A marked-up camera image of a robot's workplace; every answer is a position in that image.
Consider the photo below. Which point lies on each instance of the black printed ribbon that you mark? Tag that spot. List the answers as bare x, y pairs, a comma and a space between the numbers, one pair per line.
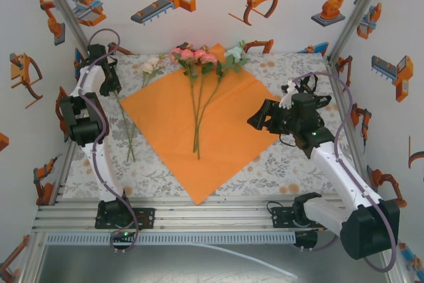
324, 100

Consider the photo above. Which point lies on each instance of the orange wrapping paper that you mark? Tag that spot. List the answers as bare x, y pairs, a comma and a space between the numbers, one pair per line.
225, 124

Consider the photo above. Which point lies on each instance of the light blue fake flower stem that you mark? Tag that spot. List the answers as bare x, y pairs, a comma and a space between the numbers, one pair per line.
215, 92

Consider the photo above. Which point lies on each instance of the pink fake flower stem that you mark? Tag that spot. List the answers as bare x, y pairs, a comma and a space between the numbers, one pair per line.
192, 97
200, 97

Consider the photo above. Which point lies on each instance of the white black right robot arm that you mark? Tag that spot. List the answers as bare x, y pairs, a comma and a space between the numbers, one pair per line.
348, 177

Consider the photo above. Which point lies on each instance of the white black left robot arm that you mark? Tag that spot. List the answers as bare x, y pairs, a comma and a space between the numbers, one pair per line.
99, 170

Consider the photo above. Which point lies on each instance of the floral patterned tablecloth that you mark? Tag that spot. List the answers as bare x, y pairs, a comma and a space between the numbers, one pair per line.
265, 170

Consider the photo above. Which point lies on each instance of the black controller box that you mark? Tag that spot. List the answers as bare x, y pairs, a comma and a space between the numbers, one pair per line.
306, 240
124, 235

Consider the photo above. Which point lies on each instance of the white plastic tube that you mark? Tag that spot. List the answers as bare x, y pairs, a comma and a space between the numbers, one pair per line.
251, 259

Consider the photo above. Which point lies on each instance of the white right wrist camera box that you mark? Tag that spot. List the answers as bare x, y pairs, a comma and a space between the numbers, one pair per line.
288, 94

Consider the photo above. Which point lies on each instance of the aluminium frame post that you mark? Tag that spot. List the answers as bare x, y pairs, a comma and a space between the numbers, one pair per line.
61, 1
364, 1

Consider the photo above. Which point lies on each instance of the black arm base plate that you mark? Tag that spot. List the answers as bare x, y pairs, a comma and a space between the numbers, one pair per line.
147, 218
281, 220

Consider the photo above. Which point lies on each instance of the aluminium frame cross rail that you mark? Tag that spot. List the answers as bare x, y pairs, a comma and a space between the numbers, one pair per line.
215, 216

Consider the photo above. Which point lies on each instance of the aluminium frame side rail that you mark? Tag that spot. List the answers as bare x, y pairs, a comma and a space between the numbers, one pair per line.
59, 192

